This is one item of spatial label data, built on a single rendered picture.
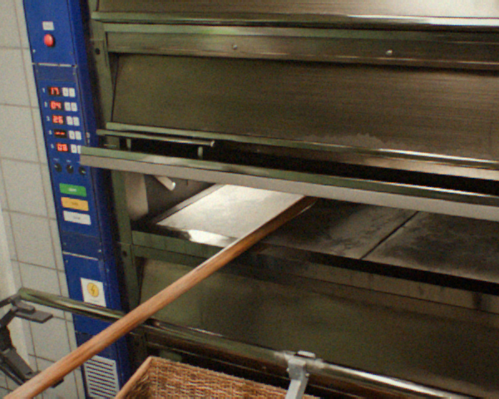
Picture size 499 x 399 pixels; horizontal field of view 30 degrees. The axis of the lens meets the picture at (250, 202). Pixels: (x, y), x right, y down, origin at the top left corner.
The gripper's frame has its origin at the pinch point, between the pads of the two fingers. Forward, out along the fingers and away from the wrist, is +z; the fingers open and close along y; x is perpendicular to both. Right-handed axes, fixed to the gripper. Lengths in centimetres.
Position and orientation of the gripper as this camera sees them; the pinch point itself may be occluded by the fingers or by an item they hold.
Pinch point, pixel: (49, 350)
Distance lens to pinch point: 179.3
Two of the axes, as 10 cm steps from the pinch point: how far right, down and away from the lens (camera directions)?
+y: 0.8, 9.4, 3.4
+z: 8.4, 1.2, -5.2
